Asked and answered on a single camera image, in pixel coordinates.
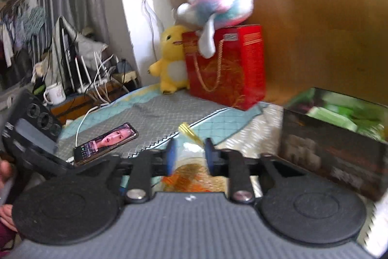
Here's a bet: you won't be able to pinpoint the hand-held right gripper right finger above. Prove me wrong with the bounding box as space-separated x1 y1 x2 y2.
204 138 308 205

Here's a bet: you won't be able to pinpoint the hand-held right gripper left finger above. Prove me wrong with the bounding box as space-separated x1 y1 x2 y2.
76 138 179 205

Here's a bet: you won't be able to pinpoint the clear snack packet yellow strip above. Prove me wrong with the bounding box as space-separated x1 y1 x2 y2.
162 122 228 193

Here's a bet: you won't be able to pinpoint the black printed cardboard box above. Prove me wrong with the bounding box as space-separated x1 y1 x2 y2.
277 87 388 202

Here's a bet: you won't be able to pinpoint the green snack packet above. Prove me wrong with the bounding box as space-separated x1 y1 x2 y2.
288 88 388 142

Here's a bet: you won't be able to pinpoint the person's left hand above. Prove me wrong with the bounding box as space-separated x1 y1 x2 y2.
0 159 16 187

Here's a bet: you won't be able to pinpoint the grey teal quilt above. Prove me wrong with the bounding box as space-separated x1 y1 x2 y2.
56 84 270 162

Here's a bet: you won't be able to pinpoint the white mug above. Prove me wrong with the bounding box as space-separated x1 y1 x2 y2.
44 82 67 106

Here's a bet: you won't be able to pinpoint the white printed cloth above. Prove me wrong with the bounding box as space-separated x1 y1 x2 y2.
212 103 388 256

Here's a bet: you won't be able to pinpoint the wooden side table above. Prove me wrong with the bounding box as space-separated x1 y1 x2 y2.
48 80 141 126

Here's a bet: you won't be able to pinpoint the smartphone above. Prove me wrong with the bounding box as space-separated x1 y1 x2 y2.
73 122 140 167

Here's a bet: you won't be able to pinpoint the white router with antennas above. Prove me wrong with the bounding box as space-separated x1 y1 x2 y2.
73 51 120 95

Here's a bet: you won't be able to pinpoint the red gift bag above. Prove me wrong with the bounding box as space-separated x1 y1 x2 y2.
181 24 267 111

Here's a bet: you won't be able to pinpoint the yellow duck plush toy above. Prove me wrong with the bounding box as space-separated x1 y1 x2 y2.
148 25 191 95

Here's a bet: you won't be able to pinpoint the grey cloth heap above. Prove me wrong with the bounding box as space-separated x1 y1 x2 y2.
32 16 109 90

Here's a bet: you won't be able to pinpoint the hanging clothes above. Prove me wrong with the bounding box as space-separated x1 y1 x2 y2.
0 0 47 71

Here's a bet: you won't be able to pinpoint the pink blue plush toy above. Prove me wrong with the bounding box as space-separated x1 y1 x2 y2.
173 0 259 59

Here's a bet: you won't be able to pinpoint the wooden board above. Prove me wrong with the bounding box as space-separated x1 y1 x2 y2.
164 0 388 109

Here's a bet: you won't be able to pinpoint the white charging cable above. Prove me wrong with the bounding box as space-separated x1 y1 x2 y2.
65 105 102 163

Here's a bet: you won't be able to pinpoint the bundle of white cables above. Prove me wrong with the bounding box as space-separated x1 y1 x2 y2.
85 53 143 105

